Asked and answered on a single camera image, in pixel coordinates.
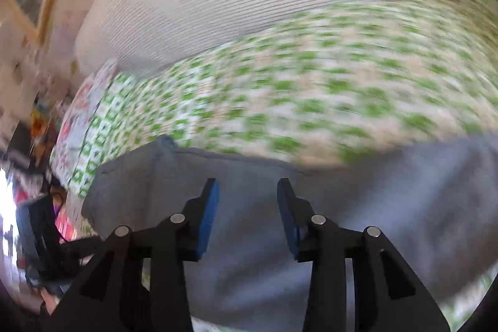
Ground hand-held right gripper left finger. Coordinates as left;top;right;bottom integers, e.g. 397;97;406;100
42;178;219;332

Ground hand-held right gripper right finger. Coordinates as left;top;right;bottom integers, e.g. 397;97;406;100
277;178;452;332

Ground grey pants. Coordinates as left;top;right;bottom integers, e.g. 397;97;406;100
82;135;498;332

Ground green patterned bed sheet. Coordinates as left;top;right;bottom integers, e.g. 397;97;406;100
50;0;498;329

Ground floral printed cloth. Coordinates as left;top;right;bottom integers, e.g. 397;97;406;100
56;60;119;161

